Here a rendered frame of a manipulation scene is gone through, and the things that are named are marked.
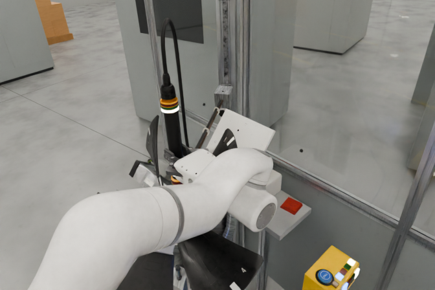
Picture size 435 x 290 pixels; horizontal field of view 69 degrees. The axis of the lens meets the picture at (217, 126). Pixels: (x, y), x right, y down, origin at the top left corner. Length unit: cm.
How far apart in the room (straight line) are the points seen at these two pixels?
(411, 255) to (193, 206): 116
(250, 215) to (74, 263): 37
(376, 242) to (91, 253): 133
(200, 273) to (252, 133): 54
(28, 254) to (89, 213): 253
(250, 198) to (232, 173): 10
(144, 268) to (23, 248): 194
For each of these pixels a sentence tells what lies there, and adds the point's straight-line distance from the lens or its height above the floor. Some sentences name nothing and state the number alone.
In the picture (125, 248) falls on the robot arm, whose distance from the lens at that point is 40.
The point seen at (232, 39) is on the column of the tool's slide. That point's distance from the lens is 141.
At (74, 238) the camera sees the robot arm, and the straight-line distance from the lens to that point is 39.
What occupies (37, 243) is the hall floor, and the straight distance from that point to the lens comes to 296.
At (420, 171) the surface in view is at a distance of 129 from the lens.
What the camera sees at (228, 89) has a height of 140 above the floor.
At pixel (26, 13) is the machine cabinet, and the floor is 106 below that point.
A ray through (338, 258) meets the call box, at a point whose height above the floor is 107.
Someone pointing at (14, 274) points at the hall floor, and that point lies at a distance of 284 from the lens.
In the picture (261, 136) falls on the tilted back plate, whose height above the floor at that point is 133.
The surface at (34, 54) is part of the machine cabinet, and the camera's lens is 672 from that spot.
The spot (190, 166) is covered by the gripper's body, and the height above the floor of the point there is 150.
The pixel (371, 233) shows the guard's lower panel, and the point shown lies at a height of 88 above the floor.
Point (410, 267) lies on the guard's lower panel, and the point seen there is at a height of 83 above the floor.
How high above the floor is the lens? 196
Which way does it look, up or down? 30 degrees down
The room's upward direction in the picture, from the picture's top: 2 degrees counter-clockwise
